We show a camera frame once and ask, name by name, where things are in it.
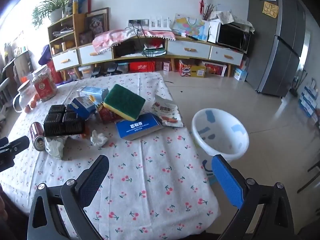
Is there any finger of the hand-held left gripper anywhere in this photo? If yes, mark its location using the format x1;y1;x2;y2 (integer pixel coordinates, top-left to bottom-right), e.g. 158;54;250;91
0;136;30;155

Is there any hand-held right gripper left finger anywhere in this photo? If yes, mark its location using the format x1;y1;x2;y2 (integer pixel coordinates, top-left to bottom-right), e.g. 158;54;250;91
27;154;110;240

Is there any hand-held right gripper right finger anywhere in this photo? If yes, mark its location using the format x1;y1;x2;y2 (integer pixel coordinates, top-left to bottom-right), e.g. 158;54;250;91
211;154;295;240

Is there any red drink can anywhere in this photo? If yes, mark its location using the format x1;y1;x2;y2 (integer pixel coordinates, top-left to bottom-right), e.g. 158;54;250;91
29;122;46;152

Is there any white plastic bag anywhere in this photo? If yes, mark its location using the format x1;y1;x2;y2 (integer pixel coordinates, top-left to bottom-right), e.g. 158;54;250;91
44;136;68;160

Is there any white plastic bin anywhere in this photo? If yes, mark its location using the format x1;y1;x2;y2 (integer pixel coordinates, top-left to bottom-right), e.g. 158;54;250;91
191;108;250;162

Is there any white tissue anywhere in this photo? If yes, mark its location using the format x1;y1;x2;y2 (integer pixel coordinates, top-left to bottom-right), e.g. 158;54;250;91
90;129;108;147

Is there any black plastic tray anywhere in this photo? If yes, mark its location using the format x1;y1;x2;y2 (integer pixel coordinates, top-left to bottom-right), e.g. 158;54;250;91
43;104;85;137

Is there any red cartoon carton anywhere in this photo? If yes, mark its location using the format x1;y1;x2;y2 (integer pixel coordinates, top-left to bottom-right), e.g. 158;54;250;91
96;102;120;124

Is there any small blue box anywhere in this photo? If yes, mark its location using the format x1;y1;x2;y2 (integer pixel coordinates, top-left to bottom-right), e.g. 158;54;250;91
67;97;98;120

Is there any green yellow sponge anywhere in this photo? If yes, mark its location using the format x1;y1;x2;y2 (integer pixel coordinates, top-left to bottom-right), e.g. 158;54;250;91
103;84;146;121

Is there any light blue carton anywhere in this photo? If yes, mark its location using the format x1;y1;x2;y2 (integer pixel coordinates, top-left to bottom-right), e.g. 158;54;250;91
76;86;109;103

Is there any white snack packet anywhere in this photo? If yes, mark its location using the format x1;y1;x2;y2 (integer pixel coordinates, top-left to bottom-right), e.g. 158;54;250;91
151;95;184;128

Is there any glass jar with wooden lid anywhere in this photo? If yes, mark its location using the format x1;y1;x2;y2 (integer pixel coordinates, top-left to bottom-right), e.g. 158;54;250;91
12;79;38;113

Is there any clear jar with red label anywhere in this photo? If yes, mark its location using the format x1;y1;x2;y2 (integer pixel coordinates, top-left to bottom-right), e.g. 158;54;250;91
32;65;58;102

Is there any dark chair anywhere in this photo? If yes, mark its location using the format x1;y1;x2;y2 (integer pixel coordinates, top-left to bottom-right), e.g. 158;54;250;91
297;159;320;194

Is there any purple bag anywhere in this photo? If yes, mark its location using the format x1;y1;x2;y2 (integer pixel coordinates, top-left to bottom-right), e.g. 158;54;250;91
39;44;52;65

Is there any wooden shelf unit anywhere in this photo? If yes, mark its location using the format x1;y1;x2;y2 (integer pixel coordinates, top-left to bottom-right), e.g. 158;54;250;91
47;13;87;72

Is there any blue and white tissue box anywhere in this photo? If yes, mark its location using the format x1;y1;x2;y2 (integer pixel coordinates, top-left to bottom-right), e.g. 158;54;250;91
234;67;248;82

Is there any blue and white carton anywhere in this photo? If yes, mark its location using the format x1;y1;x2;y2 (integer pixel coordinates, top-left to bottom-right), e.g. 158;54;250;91
299;100;318;118
301;94;320;108
304;85;320;98

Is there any red and white storage box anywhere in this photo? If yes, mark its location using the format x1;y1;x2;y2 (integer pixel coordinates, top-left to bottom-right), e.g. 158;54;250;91
202;61;227;77

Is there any cartoon print cardboard carton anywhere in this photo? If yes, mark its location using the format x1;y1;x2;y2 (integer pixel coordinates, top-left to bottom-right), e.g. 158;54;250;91
179;59;207;78

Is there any red gift box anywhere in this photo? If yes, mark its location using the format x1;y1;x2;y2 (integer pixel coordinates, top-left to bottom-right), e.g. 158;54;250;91
129;61;157;73

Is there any potted green plant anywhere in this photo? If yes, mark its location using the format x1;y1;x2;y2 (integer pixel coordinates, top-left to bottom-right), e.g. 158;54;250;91
32;0;80;25

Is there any wooden cabinet with white drawers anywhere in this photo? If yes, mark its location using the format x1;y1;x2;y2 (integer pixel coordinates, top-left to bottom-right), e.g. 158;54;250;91
78;35;245;78

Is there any pink cloth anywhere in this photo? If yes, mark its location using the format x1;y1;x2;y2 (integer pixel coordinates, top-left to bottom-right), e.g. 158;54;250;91
92;29;177;53

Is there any black microwave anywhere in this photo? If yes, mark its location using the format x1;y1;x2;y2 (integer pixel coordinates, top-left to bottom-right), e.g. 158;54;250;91
216;23;251;54

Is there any framed picture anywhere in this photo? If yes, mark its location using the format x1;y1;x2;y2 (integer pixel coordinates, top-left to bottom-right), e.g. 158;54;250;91
84;7;110;44

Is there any grey fridge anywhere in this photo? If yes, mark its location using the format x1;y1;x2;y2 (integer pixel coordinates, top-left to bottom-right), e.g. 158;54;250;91
246;0;314;98

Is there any map print bag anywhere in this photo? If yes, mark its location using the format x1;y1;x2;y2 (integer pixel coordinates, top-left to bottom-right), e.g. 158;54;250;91
172;14;210;42

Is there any white patterned cloth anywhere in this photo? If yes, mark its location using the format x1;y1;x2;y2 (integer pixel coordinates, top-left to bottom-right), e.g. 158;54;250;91
210;10;255;34

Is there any power strip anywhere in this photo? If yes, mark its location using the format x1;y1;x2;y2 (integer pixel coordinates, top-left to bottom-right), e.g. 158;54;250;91
128;19;150;27

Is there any white router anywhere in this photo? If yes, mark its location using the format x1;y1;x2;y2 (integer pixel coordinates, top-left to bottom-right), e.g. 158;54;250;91
149;16;173;30

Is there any dried branches bundle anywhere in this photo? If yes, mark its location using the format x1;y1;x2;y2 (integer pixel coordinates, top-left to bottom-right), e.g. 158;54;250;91
203;3;222;20

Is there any yellow note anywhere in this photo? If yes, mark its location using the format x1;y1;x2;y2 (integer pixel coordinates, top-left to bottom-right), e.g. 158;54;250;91
262;1;279;18

